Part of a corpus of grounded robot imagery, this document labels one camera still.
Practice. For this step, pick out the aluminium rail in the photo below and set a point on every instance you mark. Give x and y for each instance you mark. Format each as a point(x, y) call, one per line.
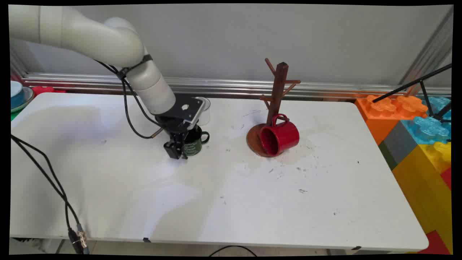
point(231, 86)

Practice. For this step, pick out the brown wooden mug tree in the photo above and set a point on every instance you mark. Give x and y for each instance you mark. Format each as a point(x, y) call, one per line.
point(278, 94)

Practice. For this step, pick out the orange toy block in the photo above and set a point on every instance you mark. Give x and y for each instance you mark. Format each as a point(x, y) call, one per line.
point(379, 119)

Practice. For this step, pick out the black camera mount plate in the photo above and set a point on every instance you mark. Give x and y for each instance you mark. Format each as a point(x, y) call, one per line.
point(180, 106)

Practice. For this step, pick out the green flat object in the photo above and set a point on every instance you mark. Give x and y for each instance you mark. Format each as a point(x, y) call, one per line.
point(15, 115)

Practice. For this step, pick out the grey toy block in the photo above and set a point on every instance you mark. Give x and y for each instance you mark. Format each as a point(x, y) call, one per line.
point(400, 142)

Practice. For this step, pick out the red flat object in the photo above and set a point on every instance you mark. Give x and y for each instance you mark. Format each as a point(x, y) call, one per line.
point(45, 90)

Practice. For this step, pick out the dark green mug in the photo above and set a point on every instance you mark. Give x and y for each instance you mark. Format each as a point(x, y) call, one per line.
point(196, 143)

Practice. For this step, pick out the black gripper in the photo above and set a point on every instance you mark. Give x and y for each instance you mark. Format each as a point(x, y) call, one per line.
point(177, 126)

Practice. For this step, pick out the blue bowl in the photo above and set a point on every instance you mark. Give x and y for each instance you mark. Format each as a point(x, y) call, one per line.
point(16, 94)

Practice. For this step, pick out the clear glass mug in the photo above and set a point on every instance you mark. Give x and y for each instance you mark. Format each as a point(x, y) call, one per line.
point(205, 112)

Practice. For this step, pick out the translucent blue toy block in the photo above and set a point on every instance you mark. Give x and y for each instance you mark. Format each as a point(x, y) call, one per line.
point(427, 130)

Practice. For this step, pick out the small red toy block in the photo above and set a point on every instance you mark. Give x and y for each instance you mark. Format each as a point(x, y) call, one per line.
point(447, 178)

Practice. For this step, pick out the red speckled mug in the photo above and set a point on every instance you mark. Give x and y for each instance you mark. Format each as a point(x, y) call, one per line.
point(283, 137)

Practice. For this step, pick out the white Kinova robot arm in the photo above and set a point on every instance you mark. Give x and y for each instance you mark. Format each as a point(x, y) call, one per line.
point(108, 39)

